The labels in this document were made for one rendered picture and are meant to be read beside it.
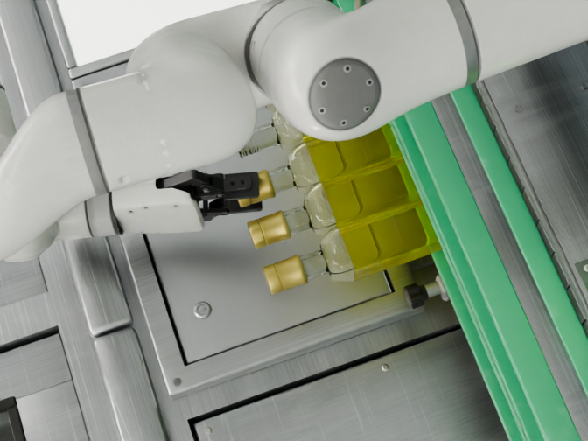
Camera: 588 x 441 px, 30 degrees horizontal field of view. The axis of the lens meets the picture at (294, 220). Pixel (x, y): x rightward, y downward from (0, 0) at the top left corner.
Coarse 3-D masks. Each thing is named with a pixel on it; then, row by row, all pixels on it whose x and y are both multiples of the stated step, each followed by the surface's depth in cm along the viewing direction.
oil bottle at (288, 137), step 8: (272, 120) 133; (280, 120) 131; (272, 128) 132; (280, 128) 131; (288, 128) 131; (280, 136) 131; (288, 136) 131; (296, 136) 131; (304, 136) 131; (280, 144) 133; (288, 144) 132; (296, 144) 132; (288, 152) 134
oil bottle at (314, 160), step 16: (384, 128) 130; (304, 144) 130; (320, 144) 130; (336, 144) 130; (352, 144) 130; (368, 144) 129; (384, 144) 129; (288, 160) 131; (304, 160) 129; (320, 160) 129; (336, 160) 129; (352, 160) 129; (368, 160) 129; (304, 176) 129; (320, 176) 128; (304, 192) 131
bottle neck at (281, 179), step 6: (276, 168) 131; (282, 168) 131; (270, 174) 130; (276, 174) 130; (282, 174) 130; (288, 174) 130; (276, 180) 130; (282, 180) 130; (288, 180) 130; (276, 186) 130; (282, 186) 130; (288, 186) 131; (276, 192) 131
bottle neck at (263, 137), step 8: (256, 128) 133; (264, 128) 132; (256, 136) 132; (264, 136) 132; (272, 136) 132; (248, 144) 132; (256, 144) 132; (264, 144) 132; (272, 144) 133; (240, 152) 132; (248, 152) 133
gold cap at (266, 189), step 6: (258, 174) 130; (264, 174) 130; (264, 180) 130; (270, 180) 130; (264, 186) 130; (270, 186) 130; (264, 192) 130; (270, 192) 130; (258, 198) 130; (264, 198) 131; (270, 198) 131; (240, 204) 130; (246, 204) 130
